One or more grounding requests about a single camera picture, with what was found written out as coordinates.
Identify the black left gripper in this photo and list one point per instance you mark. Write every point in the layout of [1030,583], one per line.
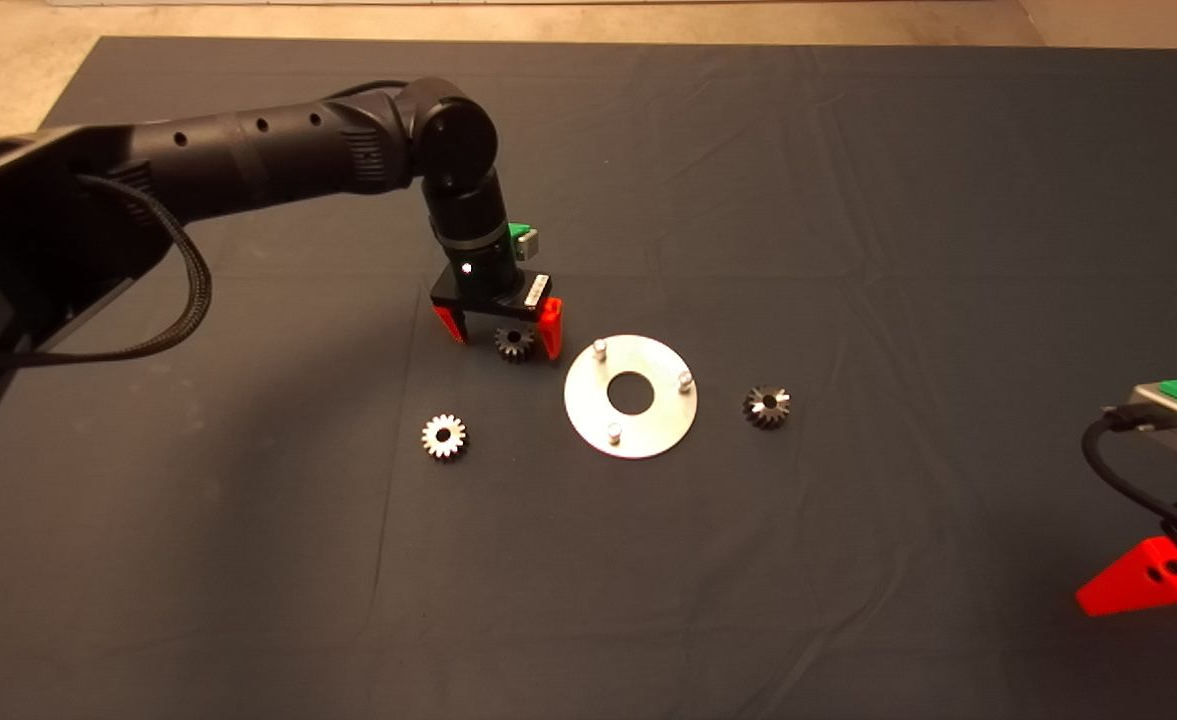
[488,290]

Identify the shiny steel spur gear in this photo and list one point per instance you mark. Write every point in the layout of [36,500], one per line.
[524,350]
[433,437]

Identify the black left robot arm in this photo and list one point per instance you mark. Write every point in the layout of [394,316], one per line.
[248,160]

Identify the round metal carrier plate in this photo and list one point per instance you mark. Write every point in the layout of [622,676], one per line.
[648,430]

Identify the dark steel gear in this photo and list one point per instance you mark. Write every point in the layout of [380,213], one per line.
[757,412]

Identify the dark grey table cloth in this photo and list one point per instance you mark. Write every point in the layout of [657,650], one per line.
[748,200]

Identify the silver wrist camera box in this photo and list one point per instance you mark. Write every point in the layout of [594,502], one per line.
[531,243]
[1173,435]

